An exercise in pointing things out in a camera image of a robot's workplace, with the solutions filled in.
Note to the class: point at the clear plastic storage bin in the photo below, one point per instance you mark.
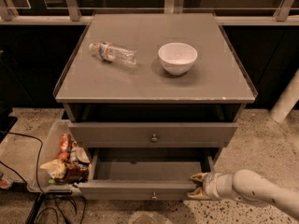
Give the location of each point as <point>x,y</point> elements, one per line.
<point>49,152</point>

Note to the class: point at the white bowl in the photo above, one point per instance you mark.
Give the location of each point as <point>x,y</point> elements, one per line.
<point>177,58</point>

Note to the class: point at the black device on floor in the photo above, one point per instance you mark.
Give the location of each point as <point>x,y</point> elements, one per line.
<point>6,120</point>

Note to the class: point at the grey drawer cabinet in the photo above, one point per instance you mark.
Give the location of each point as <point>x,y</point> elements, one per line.
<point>215,89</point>

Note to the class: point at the grey drawer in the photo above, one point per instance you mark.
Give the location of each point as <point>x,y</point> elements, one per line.
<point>145,174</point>
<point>153,134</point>

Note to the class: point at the brown snack bag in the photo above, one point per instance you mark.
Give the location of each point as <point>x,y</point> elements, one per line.
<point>76,173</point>

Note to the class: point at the yellow chip bag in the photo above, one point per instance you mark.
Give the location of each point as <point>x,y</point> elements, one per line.
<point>56,168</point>

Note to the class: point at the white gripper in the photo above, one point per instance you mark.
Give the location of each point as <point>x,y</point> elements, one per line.
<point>208,184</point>

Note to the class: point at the grey top drawer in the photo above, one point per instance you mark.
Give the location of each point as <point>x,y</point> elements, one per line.
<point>153,134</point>

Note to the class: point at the clear plastic water bottle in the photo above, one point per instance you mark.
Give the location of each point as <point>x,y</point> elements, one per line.
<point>109,52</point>

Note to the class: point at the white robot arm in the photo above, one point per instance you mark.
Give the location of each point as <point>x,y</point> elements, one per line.
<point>261,166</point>

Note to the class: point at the red white object at edge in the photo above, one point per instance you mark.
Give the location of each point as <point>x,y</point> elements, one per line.
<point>5,181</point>

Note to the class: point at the metal window railing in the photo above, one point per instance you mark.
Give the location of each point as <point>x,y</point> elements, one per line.
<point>227,12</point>

